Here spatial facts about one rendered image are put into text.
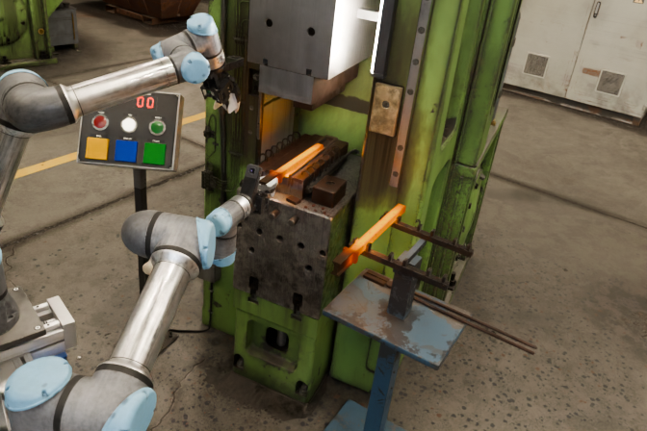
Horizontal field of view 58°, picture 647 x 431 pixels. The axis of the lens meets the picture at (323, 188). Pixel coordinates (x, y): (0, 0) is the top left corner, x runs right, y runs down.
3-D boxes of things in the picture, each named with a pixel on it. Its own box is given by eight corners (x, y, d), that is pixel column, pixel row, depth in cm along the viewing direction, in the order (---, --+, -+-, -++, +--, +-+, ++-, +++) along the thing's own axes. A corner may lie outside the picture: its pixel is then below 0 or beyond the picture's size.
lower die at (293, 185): (301, 199, 206) (303, 178, 203) (252, 184, 213) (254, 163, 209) (346, 159, 241) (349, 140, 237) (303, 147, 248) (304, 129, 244)
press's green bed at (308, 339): (306, 408, 239) (318, 319, 218) (229, 373, 251) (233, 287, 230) (355, 329, 285) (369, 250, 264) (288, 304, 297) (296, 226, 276)
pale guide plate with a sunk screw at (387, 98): (393, 137, 196) (401, 88, 188) (368, 131, 198) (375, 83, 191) (395, 135, 197) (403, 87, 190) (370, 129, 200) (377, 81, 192)
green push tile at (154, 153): (164, 165, 205) (165, 144, 205) (142, 162, 205) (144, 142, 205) (165, 165, 207) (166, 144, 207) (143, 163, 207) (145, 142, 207)
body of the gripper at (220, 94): (204, 101, 178) (193, 71, 169) (218, 83, 183) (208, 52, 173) (225, 107, 176) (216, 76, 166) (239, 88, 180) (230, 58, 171)
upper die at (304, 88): (311, 105, 190) (314, 77, 186) (258, 91, 197) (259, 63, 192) (357, 76, 225) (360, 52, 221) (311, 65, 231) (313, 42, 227)
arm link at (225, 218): (202, 236, 172) (202, 211, 168) (222, 220, 181) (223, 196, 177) (224, 243, 169) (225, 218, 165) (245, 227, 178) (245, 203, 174)
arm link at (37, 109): (0, 108, 126) (207, 44, 145) (-6, 92, 133) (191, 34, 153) (22, 153, 132) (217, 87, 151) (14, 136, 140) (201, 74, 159)
